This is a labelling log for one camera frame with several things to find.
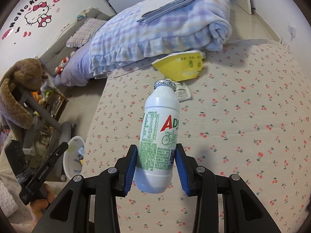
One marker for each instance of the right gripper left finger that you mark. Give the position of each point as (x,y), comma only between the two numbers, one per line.
(114,182)

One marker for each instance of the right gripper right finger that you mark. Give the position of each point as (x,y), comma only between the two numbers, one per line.
(198,181)

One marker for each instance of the white yogurt drink bottle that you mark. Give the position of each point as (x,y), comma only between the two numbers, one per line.
(158,137)

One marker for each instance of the yellow torn paper cup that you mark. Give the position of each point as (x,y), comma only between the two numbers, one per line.
(181,66)

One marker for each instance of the white patterned trash bin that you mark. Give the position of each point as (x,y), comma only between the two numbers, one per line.
(73,157)

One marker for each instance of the person's left hand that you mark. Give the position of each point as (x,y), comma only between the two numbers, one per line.
(38,205)

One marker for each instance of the wooden toy shelf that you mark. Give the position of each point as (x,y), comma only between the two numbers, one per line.
(52,101)

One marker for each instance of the cherry print tablecloth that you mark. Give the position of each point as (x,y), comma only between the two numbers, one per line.
(249,114)

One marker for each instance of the torn cardboard piece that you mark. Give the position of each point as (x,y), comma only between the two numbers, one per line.
(182,92)

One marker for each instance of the brown plush blanket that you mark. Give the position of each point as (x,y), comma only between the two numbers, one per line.
(28,75)

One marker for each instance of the red white plush toy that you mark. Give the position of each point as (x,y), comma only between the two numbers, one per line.
(62,65)

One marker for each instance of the purple bed sheet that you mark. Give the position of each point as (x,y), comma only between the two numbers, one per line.
(77,71)

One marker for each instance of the blue plaid folded blanket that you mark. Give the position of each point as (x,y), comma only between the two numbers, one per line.
(122,40)

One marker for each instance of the plaid pillow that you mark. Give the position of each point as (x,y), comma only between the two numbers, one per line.
(85,33)

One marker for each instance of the hello kitty wall sticker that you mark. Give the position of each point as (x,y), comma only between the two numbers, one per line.
(34,12)

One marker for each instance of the wall socket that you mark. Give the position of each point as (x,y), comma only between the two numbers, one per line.
(292,31)

